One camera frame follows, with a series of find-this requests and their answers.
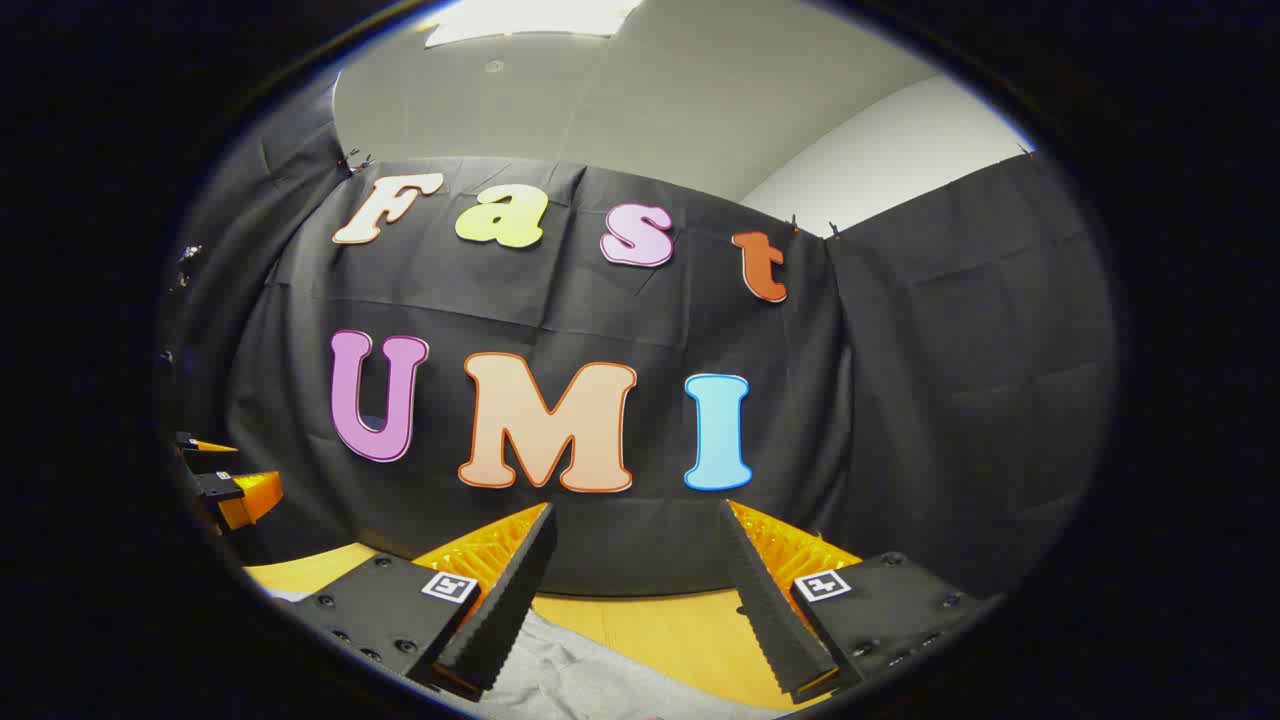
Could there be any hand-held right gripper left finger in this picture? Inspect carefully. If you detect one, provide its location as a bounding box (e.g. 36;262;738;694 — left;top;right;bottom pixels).
290;502;559;701

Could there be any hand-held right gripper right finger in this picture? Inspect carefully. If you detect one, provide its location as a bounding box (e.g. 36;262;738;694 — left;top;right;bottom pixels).
718;498;1001;706

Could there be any grey zip-neck sweater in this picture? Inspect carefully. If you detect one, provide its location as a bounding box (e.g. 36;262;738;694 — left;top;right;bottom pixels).
480;610;781;720

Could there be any black backdrop cloth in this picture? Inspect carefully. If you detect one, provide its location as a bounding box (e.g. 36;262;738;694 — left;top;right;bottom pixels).
160;75;1116;601

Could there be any ceiling light panel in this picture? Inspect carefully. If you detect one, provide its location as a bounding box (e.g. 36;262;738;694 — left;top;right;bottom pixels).
425;0;646;49

